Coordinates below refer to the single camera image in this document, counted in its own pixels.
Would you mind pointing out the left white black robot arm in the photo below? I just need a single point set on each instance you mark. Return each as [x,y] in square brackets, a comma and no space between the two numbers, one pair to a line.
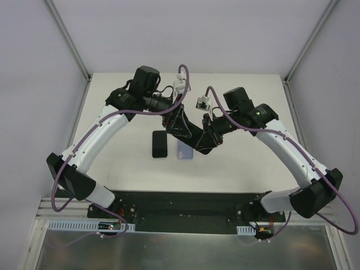
[69,169]

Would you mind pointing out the left white cable duct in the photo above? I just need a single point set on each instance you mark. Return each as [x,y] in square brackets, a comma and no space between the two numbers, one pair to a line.
[90,226]

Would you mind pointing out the left aluminium frame post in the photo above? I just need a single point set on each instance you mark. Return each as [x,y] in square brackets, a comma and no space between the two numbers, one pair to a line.
[60,25]

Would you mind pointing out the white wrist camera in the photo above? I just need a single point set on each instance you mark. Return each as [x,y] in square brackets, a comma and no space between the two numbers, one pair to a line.
[179,85]
[204,103]

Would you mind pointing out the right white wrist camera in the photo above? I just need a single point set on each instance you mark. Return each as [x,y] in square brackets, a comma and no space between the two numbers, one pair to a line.
[204,103]

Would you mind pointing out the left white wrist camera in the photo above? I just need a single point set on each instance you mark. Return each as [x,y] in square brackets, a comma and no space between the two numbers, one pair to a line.
[179,85]

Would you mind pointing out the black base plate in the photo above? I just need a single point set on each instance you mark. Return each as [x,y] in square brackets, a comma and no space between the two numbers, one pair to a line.
[182,212]

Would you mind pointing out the white cable duct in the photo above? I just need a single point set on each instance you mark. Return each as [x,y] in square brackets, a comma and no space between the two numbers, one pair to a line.
[90,226]
[246,230]

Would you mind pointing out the reflective metal sheet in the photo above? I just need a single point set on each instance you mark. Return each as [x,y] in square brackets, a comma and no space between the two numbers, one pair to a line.
[297,247]

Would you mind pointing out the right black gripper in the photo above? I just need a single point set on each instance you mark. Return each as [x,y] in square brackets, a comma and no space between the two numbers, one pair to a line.
[211,128]

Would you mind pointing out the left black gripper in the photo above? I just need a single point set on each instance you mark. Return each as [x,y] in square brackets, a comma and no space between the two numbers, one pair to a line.
[170,117]

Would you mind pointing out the right white cable duct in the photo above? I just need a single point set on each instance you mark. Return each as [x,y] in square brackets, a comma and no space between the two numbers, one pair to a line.
[246,230]

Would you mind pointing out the black smartphone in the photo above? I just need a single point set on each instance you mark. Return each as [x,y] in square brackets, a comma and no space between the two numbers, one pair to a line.
[159,144]

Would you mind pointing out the aluminium frame post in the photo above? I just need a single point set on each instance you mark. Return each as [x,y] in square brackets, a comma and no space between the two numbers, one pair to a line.
[315,32]
[60,25]

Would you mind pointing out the aluminium rail profile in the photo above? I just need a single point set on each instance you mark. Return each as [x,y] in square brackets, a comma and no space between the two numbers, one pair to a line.
[74,210]

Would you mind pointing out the right aluminium frame post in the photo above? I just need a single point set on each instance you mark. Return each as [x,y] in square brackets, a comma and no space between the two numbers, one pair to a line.
[315,32]

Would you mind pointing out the lilac phone case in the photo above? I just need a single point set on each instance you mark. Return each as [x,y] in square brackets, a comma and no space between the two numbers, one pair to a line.
[184,152]

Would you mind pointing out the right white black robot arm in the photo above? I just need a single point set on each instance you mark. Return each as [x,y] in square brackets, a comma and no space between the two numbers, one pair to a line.
[317,185]

